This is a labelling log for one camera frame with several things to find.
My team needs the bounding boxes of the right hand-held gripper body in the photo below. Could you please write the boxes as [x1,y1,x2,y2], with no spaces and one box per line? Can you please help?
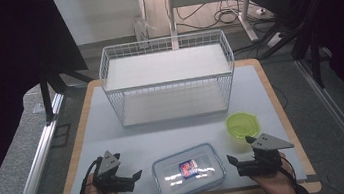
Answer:
[242,129,299,178]

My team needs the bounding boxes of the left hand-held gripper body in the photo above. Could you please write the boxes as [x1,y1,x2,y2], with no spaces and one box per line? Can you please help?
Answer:
[88,148,125,194]

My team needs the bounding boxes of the round green plastic container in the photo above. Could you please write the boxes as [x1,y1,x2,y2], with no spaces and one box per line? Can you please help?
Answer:
[224,109,263,146]

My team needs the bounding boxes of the clear rectangular food container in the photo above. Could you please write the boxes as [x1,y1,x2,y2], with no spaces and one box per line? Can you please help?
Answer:
[149,140,230,194]

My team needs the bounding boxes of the white wire shelf rack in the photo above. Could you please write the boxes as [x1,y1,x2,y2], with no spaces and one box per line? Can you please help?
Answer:
[95,28,243,131]

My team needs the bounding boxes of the person's right hand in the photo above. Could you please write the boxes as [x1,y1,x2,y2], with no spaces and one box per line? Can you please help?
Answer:
[247,150,299,194]

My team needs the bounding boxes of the light grey table mat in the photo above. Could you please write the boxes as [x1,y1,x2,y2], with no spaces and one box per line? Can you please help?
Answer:
[51,59,308,194]

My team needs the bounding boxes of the black metal stand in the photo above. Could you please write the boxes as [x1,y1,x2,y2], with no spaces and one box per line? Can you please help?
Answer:
[249,0,344,97]
[35,55,99,126]

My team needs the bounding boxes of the white power strip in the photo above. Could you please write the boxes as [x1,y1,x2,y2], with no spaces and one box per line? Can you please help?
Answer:
[266,31,286,49]

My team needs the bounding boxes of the clear plastic bag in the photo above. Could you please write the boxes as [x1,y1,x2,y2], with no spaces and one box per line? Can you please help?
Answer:
[131,11,160,50]

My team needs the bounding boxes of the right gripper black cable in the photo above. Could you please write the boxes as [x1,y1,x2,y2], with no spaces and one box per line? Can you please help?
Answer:
[277,153,301,194]

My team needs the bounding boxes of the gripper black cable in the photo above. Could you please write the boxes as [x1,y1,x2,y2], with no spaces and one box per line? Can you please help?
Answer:
[72,156,108,194]
[277,153,301,194]

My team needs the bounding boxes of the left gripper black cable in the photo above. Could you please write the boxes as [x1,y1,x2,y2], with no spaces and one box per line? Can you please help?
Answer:
[72,156,108,194]

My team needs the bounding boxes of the black floor cables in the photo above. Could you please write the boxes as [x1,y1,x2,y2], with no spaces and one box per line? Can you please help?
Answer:
[173,0,252,34]

